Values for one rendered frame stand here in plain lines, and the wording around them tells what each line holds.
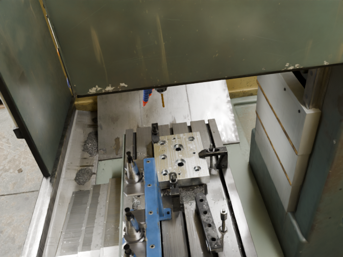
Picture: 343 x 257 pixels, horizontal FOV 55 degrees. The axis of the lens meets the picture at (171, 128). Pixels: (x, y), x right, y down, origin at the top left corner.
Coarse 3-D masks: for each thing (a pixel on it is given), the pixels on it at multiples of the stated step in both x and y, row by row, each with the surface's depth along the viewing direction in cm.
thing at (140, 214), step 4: (132, 212) 101; (136, 212) 100; (140, 212) 100; (144, 212) 100; (124, 216) 100; (136, 216) 99; (140, 216) 99; (144, 216) 99; (124, 220) 99; (140, 220) 98; (144, 220) 98
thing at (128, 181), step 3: (138, 168) 113; (126, 171) 113; (141, 171) 112; (126, 174) 113; (141, 174) 113; (126, 177) 111; (138, 177) 110; (141, 177) 110; (126, 180) 110; (129, 180) 110; (132, 180) 109; (135, 180) 109; (138, 180) 109; (141, 180) 111; (129, 183) 111; (132, 183) 110
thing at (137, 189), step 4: (128, 184) 109; (132, 184) 109; (136, 184) 109; (140, 184) 109; (124, 188) 108; (128, 188) 108; (132, 188) 108; (136, 188) 108; (140, 188) 108; (124, 192) 107; (128, 192) 107; (132, 192) 107; (136, 192) 106; (140, 192) 106; (128, 196) 106
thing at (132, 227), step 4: (128, 220) 89; (132, 220) 89; (136, 220) 92; (128, 224) 90; (132, 224) 90; (136, 224) 91; (128, 228) 91; (132, 228) 91; (136, 228) 92; (140, 228) 94; (128, 232) 92; (132, 232) 91; (136, 232) 92; (140, 232) 94; (128, 236) 93; (132, 236) 92; (136, 236) 93
